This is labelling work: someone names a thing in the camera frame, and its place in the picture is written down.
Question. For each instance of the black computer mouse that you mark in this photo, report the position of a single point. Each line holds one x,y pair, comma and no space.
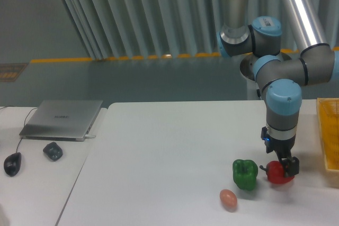
12,164

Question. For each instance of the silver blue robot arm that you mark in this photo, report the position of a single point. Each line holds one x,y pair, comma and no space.
279,82

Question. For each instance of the yellow plastic basket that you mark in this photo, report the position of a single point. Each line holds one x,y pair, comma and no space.
327,113

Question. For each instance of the black power adapter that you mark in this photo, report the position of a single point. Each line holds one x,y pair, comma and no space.
53,151

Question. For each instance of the brown egg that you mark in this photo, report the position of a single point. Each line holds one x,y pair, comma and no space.
228,198

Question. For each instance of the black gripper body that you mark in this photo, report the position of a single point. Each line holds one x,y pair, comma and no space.
283,146

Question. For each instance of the green bell pepper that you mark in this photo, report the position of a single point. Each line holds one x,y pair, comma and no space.
244,174

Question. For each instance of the red bell pepper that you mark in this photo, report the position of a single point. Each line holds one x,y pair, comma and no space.
275,173

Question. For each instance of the silver laptop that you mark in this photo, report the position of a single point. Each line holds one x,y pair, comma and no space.
62,120

